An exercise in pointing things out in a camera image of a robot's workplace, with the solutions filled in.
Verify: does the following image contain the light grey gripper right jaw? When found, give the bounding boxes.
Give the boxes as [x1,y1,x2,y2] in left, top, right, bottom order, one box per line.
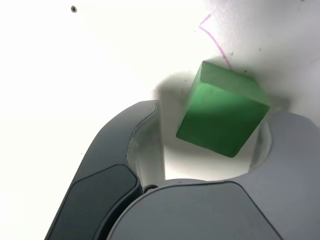
[107,109,320,240]

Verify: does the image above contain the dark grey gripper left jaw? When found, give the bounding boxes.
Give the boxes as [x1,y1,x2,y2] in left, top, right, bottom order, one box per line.
[45,99,165,240]

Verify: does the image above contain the green cube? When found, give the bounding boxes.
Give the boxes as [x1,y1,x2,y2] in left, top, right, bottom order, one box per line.
[175,59,272,159]

